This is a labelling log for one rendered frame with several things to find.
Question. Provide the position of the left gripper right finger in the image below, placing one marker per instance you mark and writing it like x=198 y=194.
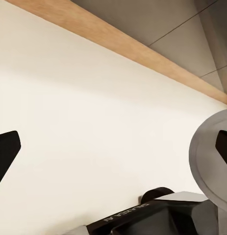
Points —
x=221 y=144

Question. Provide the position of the cabinet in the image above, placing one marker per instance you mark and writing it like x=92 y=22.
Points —
x=190 y=33

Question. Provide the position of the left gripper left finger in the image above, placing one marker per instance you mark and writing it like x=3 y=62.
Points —
x=10 y=146

